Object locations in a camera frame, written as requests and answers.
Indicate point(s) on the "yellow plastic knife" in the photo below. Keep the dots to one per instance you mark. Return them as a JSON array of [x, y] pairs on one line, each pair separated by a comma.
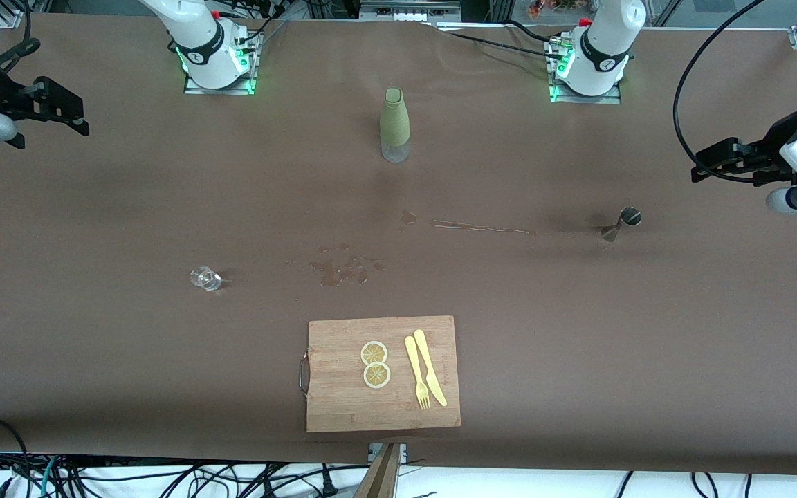
[[429, 366]]

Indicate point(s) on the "yellow plastic fork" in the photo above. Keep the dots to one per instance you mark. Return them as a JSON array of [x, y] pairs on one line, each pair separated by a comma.
[[416, 373]]

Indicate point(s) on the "steel double jigger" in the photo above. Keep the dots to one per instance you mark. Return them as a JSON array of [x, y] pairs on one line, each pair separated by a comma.
[[629, 218]]

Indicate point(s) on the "grey power strip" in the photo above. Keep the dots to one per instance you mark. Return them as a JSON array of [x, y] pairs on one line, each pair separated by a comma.
[[409, 8]]

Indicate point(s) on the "brown table cover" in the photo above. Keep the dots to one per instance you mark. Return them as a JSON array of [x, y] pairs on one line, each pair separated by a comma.
[[163, 360]]

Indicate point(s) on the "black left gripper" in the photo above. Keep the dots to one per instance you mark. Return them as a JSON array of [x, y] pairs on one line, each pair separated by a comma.
[[776, 146]]

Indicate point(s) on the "bamboo cutting board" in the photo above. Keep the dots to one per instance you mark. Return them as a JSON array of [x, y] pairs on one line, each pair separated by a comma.
[[343, 408]]

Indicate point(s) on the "lemon slice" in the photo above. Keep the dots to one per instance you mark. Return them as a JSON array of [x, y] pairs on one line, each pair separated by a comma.
[[374, 353], [376, 375]]

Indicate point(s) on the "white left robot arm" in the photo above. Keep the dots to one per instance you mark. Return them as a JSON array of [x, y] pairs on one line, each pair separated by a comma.
[[602, 41]]

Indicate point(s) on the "clear glass beaker cup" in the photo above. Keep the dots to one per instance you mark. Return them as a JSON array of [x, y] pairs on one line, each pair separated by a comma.
[[205, 278]]

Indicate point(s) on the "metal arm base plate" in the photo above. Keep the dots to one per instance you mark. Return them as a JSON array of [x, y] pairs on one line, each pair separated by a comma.
[[232, 90], [609, 100]]

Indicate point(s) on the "camera mount post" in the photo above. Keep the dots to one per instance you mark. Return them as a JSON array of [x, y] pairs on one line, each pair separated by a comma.
[[381, 477]]

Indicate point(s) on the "green sleeved glass bottle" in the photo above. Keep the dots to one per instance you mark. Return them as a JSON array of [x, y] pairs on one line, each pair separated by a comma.
[[394, 124]]

